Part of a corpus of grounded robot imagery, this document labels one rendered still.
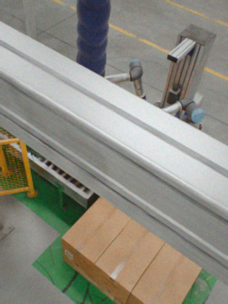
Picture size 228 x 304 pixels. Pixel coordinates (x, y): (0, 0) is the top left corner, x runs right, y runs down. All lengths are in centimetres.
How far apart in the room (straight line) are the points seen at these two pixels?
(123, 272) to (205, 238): 276
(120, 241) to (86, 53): 175
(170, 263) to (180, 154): 290
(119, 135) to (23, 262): 346
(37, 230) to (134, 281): 134
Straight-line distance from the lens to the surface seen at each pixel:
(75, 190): 342
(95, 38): 242
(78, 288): 362
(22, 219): 398
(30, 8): 576
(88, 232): 324
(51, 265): 371
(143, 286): 310
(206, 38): 302
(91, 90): 39
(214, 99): 575
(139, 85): 332
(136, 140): 34
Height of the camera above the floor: 346
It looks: 50 degrees down
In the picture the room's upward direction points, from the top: 8 degrees clockwise
